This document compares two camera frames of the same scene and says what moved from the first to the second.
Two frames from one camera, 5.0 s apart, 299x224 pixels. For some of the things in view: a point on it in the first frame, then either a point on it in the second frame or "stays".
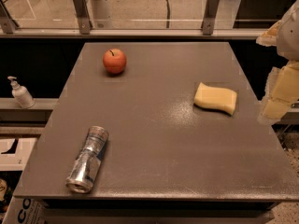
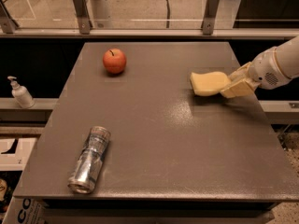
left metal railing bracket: (81, 10) stays
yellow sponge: (216, 98) to (208, 83)
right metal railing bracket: (208, 21) stays
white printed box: (26, 210) stays
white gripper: (289, 36) to (263, 69)
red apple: (114, 60) stays
